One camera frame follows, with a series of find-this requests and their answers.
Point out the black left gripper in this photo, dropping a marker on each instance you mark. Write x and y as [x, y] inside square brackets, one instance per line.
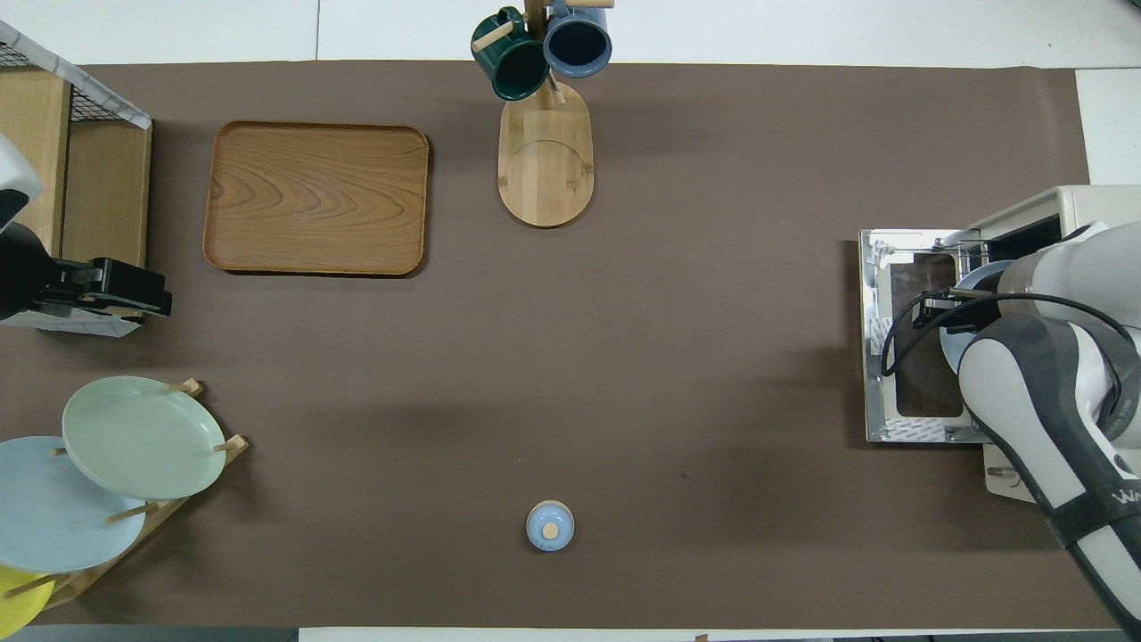
[27, 276]

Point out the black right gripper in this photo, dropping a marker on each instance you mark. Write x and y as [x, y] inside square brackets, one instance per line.
[972, 303]

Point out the small light blue plate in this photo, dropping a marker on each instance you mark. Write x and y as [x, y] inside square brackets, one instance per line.
[985, 275]

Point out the oven glass door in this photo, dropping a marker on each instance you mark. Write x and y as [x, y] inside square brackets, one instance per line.
[878, 267]

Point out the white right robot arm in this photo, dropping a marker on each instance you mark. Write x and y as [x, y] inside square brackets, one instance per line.
[1025, 392]

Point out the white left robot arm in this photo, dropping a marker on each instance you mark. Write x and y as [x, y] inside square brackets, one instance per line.
[13, 178]

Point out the beige toaster oven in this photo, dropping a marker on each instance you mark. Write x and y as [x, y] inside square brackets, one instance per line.
[1070, 198]

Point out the silver oven knob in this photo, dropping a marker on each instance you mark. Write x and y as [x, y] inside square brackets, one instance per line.
[1000, 471]

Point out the white patterned cloth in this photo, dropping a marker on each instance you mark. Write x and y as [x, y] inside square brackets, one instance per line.
[89, 326]

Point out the wooden shelf box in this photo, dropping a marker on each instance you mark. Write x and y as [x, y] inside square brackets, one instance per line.
[107, 196]

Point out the pale green plate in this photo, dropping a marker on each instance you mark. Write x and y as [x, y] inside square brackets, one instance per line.
[143, 437]

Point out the wooden plate rack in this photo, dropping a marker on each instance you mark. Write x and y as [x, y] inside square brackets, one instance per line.
[232, 446]

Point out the wooden serving tray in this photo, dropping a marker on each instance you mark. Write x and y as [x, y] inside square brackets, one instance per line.
[312, 196]

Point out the large light blue plate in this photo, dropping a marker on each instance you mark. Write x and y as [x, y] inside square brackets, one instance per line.
[45, 526]

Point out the brown table mat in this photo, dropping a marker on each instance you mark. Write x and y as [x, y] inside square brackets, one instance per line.
[624, 357]

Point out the yellow plate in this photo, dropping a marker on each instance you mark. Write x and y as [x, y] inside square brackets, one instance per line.
[18, 606]

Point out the wooden mug tree stand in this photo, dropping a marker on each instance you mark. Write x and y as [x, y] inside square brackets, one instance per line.
[544, 169]

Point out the blue mug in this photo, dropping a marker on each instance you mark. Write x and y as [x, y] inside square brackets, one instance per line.
[578, 45]

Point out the small blue call bell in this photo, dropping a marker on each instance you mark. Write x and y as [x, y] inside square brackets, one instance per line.
[550, 526]

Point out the dark green mug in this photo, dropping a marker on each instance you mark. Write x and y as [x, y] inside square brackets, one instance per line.
[517, 76]

